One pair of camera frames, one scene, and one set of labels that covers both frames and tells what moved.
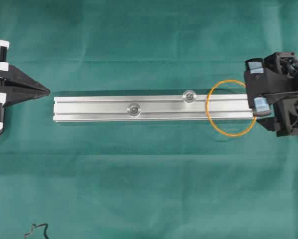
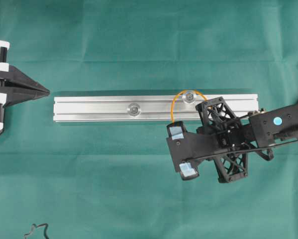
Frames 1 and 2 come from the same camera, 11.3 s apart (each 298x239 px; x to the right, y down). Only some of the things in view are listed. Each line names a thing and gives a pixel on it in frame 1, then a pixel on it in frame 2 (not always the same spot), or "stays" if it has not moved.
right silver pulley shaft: [189, 96] stays
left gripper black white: [1, 73] stays
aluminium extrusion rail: [152, 108] stays
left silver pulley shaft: [134, 109] stays
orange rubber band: [207, 110] to [177, 94]
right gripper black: [276, 87] to [225, 138]
